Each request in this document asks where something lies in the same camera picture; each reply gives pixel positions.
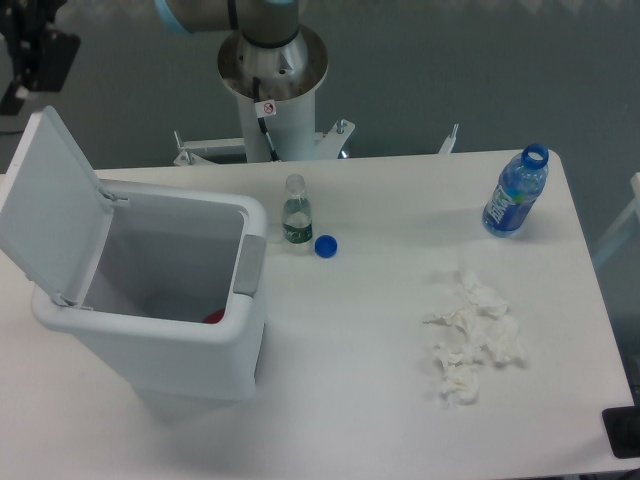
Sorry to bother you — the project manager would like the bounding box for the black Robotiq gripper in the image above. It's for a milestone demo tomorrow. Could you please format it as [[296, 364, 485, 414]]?
[[1, 0, 81, 116]]

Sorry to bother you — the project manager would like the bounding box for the white trash can lid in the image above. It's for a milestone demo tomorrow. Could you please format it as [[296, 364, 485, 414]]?
[[1, 106, 130, 307]]

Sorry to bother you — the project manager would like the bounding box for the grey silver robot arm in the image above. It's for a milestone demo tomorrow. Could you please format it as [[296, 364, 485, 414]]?
[[1, 1, 299, 116]]

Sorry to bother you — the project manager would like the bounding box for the white trash can body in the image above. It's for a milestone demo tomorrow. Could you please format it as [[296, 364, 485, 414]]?
[[32, 180, 268, 401]]

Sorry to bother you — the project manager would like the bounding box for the blue bottle cap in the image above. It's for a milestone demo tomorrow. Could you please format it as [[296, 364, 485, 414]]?
[[314, 235, 338, 259]]

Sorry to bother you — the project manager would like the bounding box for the clear small plastic bottle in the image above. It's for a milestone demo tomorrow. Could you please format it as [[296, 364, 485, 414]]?
[[281, 174, 313, 253]]

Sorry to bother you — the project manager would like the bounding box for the red object inside bin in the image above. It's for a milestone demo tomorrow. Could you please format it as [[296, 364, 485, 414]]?
[[202, 309, 225, 325]]

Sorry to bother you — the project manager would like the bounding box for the blue plastic drink bottle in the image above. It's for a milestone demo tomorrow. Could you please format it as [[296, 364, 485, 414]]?
[[482, 143, 549, 237]]

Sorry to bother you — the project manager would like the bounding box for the crumpled white tissue pile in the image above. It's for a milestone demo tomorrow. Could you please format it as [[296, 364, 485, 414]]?
[[423, 270, 528, 407]]

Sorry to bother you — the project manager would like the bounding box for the black device at edge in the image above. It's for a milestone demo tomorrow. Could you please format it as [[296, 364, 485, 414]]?
[[602, 406, 639, 459]]

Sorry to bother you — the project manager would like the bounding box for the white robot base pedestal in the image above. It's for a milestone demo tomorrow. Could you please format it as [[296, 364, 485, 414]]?
[[174, 25, 355, 166]]

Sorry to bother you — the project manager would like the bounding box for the white chair frame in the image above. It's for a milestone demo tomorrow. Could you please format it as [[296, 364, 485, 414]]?
[[591, 172, 639, 271]]

